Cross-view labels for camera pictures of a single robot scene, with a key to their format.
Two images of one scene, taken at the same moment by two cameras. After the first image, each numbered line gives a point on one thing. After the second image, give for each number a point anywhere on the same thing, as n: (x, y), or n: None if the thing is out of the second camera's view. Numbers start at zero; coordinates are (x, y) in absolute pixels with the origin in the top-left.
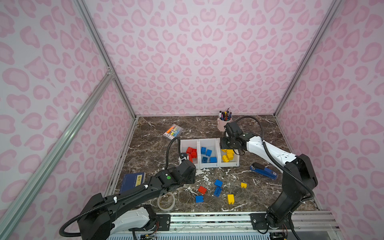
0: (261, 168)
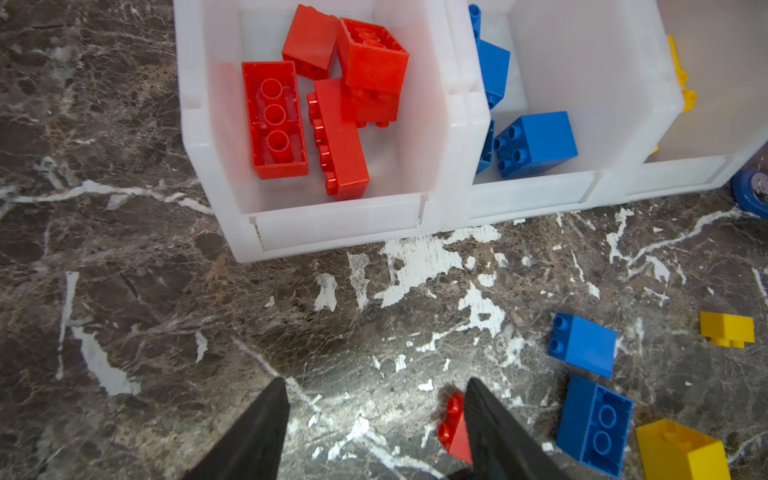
0: (749, 187)
